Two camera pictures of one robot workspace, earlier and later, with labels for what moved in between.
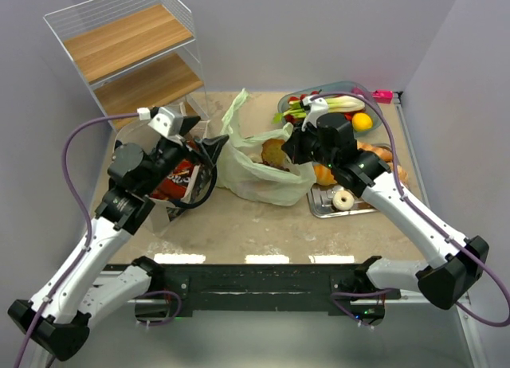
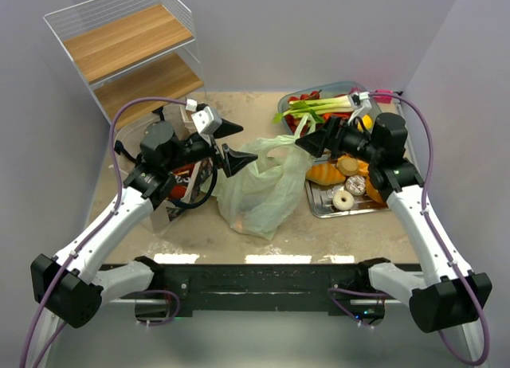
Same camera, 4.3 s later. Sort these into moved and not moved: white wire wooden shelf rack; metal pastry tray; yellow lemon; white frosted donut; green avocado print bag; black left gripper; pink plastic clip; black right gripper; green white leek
Moved: black right gripper; black left gripper; green avocado print bag
Not moved: green white leek; white wire wooden shelf rack; metal pastry tray; pink plastic clip; white frosted donut; yellow lemon
